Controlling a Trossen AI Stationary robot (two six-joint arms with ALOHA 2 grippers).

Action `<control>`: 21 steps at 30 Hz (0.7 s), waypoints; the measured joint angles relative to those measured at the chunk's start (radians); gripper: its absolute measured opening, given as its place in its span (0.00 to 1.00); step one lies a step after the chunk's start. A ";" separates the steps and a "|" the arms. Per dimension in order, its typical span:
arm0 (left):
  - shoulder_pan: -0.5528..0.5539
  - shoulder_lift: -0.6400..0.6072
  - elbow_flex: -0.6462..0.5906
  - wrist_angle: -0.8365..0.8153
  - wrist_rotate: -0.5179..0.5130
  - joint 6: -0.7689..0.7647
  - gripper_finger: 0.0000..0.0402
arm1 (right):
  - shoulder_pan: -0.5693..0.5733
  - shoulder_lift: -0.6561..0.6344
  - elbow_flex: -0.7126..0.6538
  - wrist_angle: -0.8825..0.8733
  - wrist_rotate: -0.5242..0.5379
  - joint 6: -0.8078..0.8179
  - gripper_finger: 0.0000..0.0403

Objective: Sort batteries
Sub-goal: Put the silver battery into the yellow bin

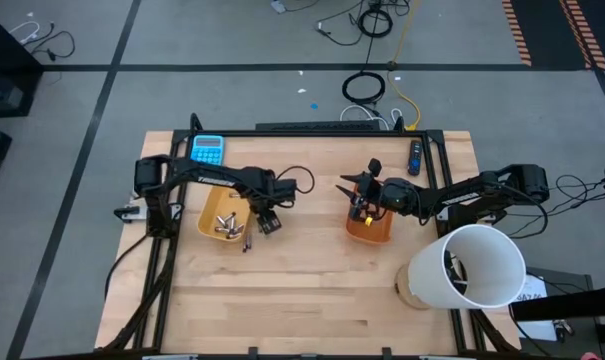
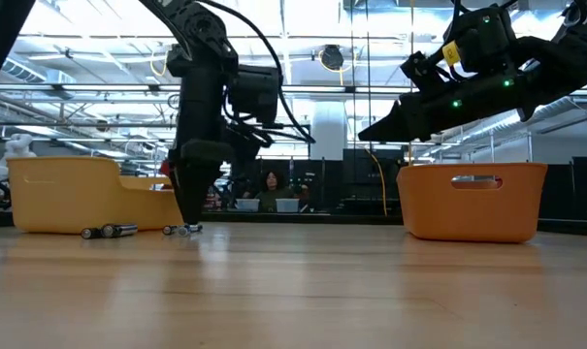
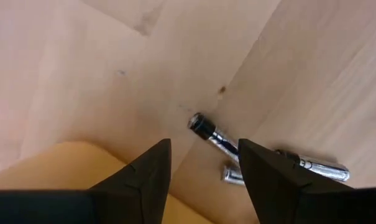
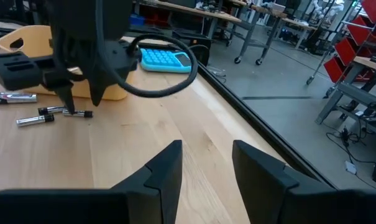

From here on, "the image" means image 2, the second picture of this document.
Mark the person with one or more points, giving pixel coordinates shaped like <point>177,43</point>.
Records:
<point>273,191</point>

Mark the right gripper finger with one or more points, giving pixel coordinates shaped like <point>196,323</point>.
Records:
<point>387,126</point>

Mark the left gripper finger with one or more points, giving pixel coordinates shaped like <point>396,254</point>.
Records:
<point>193,189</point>

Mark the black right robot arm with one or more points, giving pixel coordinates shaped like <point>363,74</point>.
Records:
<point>564,58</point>

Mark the black cabinet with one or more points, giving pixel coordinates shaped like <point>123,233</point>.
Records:
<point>370,179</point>

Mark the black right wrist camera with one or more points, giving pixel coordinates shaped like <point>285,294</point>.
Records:
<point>424,72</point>

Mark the yellow plastic bin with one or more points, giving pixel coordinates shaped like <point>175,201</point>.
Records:
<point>55,203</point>

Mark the white plastic tub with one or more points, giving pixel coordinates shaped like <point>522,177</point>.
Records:
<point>247,205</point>
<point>287,205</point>

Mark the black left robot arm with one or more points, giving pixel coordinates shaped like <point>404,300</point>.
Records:
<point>196,29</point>

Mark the white robot figure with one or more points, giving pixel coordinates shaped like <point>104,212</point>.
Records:
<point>16,150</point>

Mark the orange plastic bin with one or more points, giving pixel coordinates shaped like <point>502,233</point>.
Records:
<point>472,213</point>

